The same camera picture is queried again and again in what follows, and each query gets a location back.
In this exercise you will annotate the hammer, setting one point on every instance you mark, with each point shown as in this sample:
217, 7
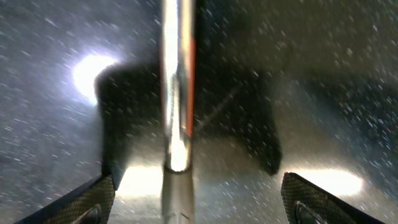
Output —
178, 193

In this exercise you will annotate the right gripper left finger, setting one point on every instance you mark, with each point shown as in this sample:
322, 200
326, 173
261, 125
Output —
90, 202

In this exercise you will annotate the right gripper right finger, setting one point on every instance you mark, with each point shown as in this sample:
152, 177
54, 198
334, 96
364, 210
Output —
311, 199

